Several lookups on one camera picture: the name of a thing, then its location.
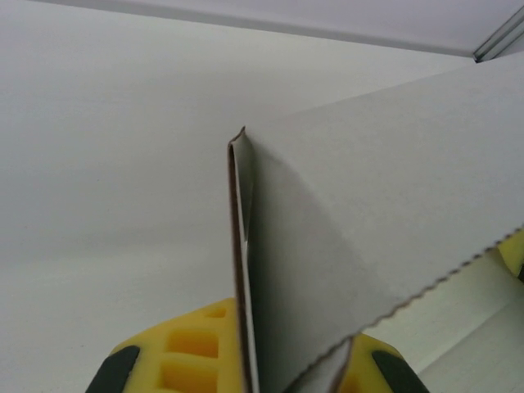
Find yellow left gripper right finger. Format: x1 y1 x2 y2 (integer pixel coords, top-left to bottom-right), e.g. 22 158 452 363
337 333 426 393

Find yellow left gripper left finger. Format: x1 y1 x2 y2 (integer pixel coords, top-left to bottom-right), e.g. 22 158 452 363
90 297 247 393

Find aluminium frame corner post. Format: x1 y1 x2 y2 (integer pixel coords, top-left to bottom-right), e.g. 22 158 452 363
472 0 524 63

